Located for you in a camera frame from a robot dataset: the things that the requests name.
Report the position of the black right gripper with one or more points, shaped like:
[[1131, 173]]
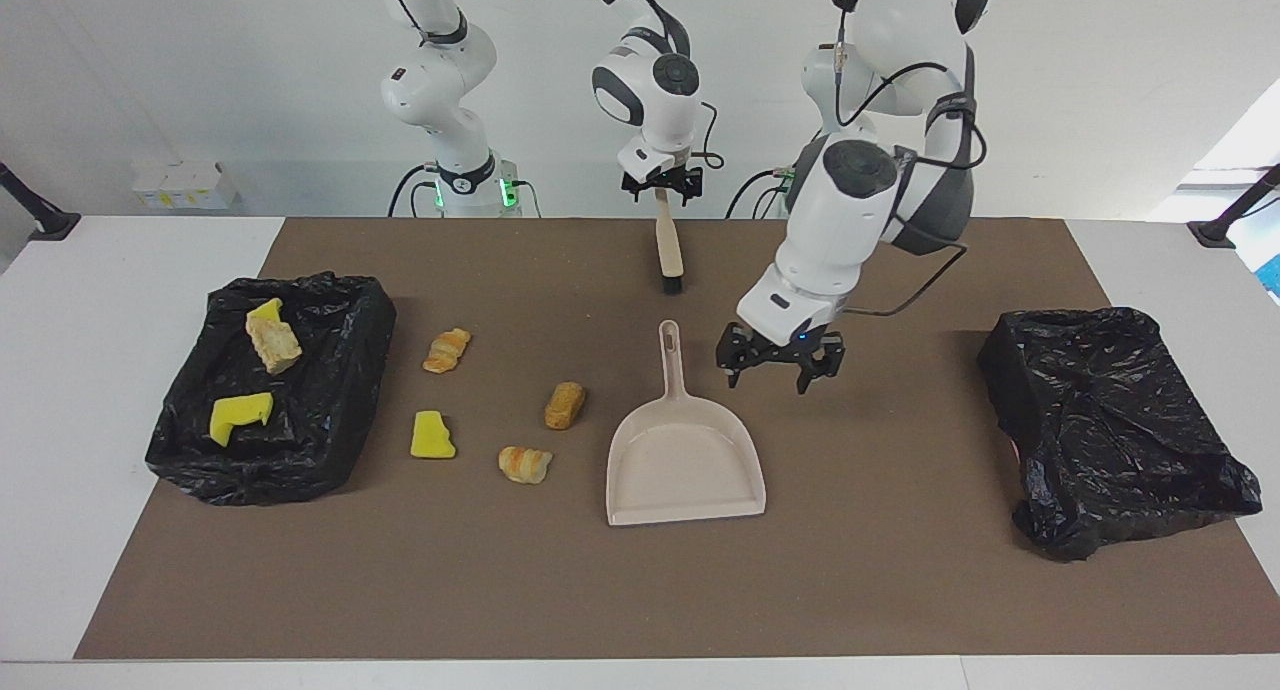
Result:
[[665, 179]]

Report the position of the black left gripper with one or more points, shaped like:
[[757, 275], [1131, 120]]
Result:
[[780, 348]]

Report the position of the beige hand brush black bristles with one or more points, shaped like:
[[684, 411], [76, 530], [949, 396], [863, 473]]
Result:
[[668, 250]]

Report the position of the beige plastic dustpan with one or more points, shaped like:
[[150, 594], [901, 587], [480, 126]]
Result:
[[685, 470]]

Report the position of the yellow green sponge piece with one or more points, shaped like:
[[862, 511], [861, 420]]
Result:
[[265, 310], [235, 415]]

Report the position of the pale crusty bread chunk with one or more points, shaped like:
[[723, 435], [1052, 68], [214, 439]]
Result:
[[277, 348]]

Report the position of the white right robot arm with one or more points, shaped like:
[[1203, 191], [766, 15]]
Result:
[[665, 120]]

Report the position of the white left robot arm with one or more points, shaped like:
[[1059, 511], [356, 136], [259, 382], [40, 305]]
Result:
[[830, 230]]

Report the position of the bin lined with black bag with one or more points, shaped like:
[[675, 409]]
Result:
[[1110, 440], [320, 410]]

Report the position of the brown bread roll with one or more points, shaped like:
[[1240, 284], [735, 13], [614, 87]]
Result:
[[565, 406]]

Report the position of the pale striped bread piece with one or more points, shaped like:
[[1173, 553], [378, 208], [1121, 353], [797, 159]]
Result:
[[525, 465]]

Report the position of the brown table mat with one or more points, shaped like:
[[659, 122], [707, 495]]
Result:
[[640, 600]]

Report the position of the orange striped bread piece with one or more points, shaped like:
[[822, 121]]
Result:
[[446, 351]]

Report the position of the plain yellow sponge piece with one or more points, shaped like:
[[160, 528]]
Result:
[[432, 437]]

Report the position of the black clamp stand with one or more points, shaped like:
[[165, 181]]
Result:
[[1215, 232], [45, 220]]

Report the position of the small white labelled boxes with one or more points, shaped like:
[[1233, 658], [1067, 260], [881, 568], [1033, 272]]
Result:
[[185, 188]]

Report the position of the blue object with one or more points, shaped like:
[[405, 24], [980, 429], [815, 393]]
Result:
[[1273, 275]]

